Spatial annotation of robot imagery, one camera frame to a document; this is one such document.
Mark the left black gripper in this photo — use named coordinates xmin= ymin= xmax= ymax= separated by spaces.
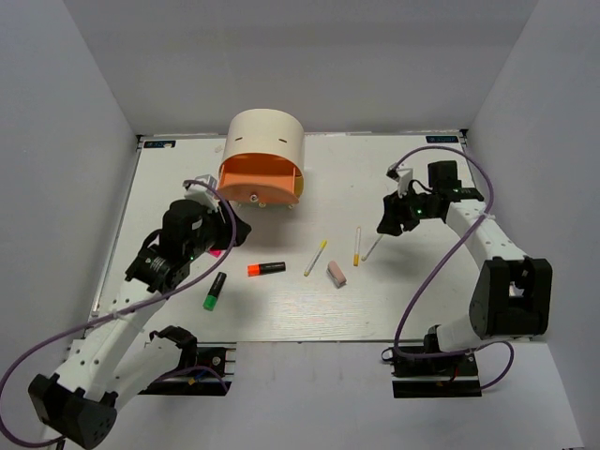
xmin=186 ymin=200 xmax=253 ymax=261

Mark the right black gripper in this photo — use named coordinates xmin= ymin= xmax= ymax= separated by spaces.
xmin=378 ymin=184 xmax=440 ymax=236

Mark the yellow white pen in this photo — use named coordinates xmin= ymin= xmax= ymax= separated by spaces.
xmin=304 ymin=239 xmax=327 ymax=277
xmin=361 ymin=234 xmax=383 ymax=262
xmin=352 ymin=226 xmax=362 ymax=267

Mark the orange drawer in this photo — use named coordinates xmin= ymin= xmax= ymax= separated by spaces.
xmin=218 ymin=153 xmax=304 ymax=205

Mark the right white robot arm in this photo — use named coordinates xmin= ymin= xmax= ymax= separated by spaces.
xmin=377 ymin=187 xmax=553 ymax=374

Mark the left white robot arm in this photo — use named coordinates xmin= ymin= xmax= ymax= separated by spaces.
xmin=28 ymin=199 xmax=251 ymax=449

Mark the orange highlighter marker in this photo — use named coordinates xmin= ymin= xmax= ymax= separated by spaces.
xmin=247 ymin=262 xmax=286 ymax=277

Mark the green highlighter marker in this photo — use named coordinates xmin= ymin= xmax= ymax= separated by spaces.
xmin=202 ymin=272 xmax=227 ymax=311

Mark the pink eraser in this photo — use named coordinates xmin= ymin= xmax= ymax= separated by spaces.
xmin=326 ymin=261 xmax=347 ymax=289

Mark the right blue label sticker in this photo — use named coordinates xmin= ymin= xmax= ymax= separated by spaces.
xmin=426 ymin=135 xmax=459 ymax=144

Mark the blue label sticker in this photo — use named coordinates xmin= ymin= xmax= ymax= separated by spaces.
xmin=143 ymin=140 xmax=176 ymax=149
xmin=426 ymin=135 xmax=459 ymax=144

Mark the cream round drawer organizer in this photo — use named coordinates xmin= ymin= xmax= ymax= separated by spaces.
xmin=219 ymin=109 xmax=305 ymax=176

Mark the left blue label sticker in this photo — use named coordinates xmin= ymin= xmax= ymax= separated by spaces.
xmin=143 ymin=140 xmax=176 ymax=149

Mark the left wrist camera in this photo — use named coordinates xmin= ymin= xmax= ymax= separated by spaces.
xmin=183 ymin=174 xmax=218 ymax=205

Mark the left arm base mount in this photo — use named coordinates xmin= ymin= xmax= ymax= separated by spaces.
xmin=140 ymin=343 xmax=237 ymax=398

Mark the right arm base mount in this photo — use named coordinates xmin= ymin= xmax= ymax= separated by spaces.
xmin=381 ymin=347 xmax=482 ymax=399

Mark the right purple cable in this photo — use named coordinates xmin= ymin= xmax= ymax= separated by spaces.
xmin=392 ymin=145 xmax=517 ymax=393

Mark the purple cable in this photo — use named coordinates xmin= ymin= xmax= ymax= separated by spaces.
xmin=0 ymin=180 xmax=235 ymax=446
xmin=392 ymin=145 xmax=517 ymax=393

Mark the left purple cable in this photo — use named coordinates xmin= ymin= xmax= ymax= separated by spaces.
xmin=0 ymin=180 xmax=235 ymax=446

